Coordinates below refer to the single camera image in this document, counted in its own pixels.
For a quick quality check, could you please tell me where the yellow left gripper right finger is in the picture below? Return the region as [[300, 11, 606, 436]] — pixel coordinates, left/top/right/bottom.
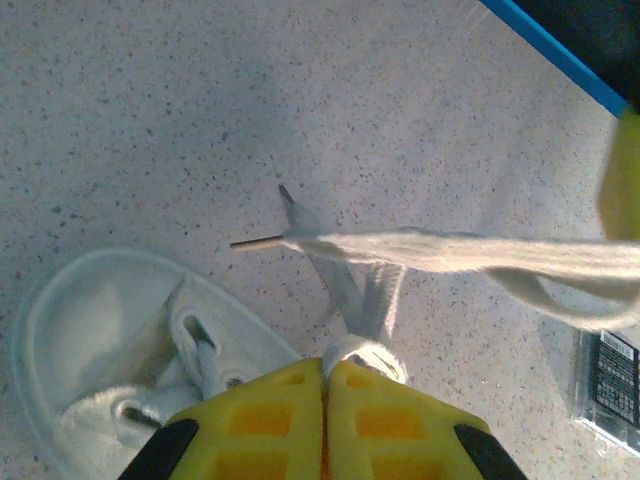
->
[[325, 359, 529, 480]]

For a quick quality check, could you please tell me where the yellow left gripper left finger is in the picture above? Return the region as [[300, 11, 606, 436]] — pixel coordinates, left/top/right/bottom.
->
[[117, 357, 326, 480]]

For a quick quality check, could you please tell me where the white shoelace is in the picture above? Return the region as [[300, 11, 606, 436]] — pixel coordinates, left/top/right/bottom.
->
[[112, 183, 640, 431]]

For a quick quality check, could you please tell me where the white canvas shoe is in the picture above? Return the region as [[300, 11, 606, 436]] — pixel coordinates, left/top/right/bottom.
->
[[12, 247, 304, 480]]

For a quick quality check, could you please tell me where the blue table edge trim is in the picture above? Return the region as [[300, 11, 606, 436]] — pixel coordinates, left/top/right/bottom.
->
[[478, 0, 630, 117]]

